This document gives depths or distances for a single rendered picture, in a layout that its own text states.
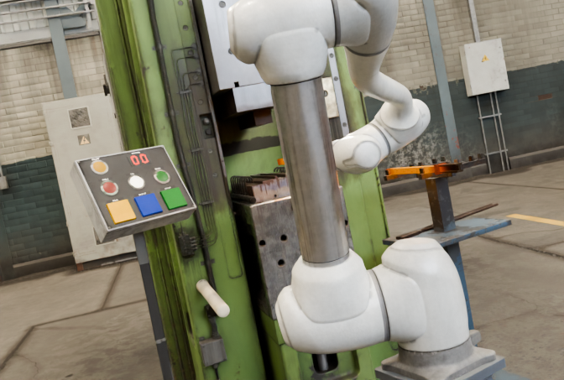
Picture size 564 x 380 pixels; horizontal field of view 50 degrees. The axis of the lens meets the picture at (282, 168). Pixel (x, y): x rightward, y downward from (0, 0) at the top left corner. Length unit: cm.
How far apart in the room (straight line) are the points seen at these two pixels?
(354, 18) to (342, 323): 59
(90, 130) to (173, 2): 532
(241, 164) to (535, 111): 760
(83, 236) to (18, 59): 248
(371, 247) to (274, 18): 172
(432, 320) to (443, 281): 8
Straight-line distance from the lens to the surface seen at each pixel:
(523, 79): 992
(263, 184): 234
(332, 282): 121
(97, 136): 771
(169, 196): 211
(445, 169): 216
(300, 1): 110
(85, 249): 782
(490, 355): 139
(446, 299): 129
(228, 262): 248
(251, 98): 234
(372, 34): 117
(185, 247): 241
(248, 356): 258
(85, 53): 849
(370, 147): 155
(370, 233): 267
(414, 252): 128
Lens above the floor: 115
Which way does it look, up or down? 3 degrees down
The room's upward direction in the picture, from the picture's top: 11 degrees counter-clockwise
